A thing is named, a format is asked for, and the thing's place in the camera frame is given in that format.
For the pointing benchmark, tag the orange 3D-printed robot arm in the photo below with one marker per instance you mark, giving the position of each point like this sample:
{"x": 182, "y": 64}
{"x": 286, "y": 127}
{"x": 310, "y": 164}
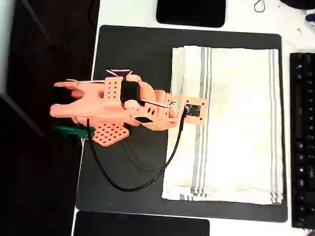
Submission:
{"x": 98, "y": 110}

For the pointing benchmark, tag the green table clamp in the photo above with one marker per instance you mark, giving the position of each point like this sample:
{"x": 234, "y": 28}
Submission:
{"x": 71, "y": 132}

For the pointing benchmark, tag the white furniture panel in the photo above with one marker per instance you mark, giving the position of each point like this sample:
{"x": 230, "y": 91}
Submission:
{"x": 6, "y": 44}

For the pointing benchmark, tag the small blue object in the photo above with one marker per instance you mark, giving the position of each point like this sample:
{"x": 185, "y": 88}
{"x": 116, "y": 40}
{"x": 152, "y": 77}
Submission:
{"x": 310, "y": 17}

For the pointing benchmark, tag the grey metal bar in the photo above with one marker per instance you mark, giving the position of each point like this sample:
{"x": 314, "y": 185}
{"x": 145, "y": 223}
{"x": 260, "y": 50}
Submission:
{"x": 39, "y": 27}
{"x": 22, "y": 114}

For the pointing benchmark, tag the black keyboard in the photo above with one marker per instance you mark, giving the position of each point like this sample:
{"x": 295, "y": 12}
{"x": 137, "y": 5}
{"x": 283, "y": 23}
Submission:
{"x": 302, "y": 123}

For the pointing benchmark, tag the black mouse pad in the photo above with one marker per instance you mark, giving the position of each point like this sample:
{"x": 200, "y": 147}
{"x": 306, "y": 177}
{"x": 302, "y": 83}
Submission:
{"x": 189, "y": 12}
{"x": 140, "y": 226}

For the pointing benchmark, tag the large dark grey desk mat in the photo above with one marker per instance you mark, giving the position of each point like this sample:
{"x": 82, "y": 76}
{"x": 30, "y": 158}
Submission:
{"x": 135, "y": 61}

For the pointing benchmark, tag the white striped dish towel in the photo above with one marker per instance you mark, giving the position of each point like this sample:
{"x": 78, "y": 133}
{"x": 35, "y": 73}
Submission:
{"x": 236, "y": 123}

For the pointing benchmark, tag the dark rounded object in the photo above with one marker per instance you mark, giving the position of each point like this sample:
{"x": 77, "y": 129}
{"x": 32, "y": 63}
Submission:
{"x": 295, "y": 2}

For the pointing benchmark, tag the orange framed wrist camera mount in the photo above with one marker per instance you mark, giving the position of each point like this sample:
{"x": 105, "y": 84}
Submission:
{"x": 203, "y": 110}

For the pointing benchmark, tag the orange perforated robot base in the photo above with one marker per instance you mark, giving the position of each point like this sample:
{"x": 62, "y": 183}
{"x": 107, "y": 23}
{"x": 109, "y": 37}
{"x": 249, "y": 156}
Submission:
{"x": 108, "y": 135}

